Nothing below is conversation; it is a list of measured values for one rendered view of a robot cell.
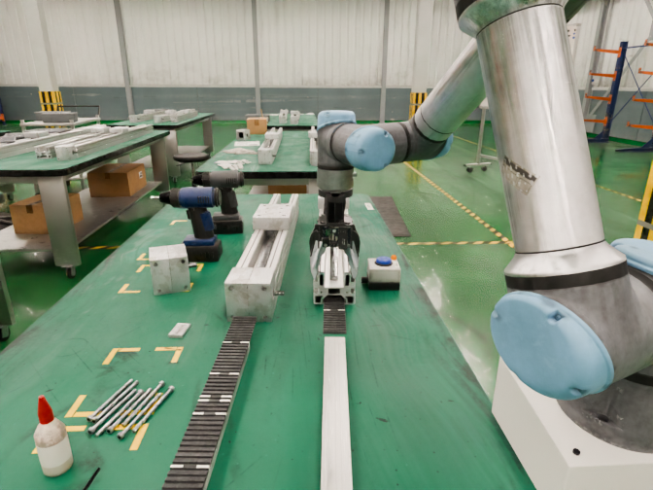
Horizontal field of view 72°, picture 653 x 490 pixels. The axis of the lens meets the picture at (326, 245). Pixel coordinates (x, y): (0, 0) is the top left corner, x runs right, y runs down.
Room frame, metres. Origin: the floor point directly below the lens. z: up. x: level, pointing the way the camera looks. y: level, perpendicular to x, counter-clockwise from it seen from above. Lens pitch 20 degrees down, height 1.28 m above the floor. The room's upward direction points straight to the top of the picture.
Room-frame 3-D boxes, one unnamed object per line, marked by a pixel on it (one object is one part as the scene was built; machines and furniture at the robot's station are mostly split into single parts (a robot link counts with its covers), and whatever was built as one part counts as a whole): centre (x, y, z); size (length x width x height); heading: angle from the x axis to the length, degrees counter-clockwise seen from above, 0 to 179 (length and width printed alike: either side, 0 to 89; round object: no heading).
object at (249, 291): (0.94, 0.16, 0.83); 0.12 x 0.09 x 0.10; 89
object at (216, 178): (1.55, 0.39, 0.89); 0.20 x 0.08 x 0.22; 98
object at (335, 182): (0.92, -0.02, 1.10); 0.08 x 0.08 x 0.05
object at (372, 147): (0.83, -0.08, 1.18); 0.11 x 0.11 x 0.08; 26
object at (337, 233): (0.91, -0.02, 1.02); 0.09 x 0.08 x 0.12; 179
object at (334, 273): (1.39, -0.02, 0.82); 0.80 x 0.10 x 0.09; 179
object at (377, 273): (1.10, -0.14, 0.81); 0.10 x 0.08 x 0.06; 89
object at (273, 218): (1.39, 0.17, 0.87); 0.16 x 0.11 x 0.07; 179
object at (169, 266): (1.09, 0.40, 0.83); 0.11 x 0.10 x 0.10; 111
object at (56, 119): (5.55, 3.11, 0.50); 1.03 x 0.55 x 1.01; 8
